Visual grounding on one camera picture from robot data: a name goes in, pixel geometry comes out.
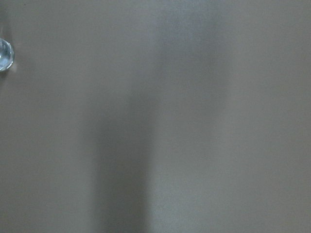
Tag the glass sauce bottle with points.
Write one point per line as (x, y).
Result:
(7, 55)

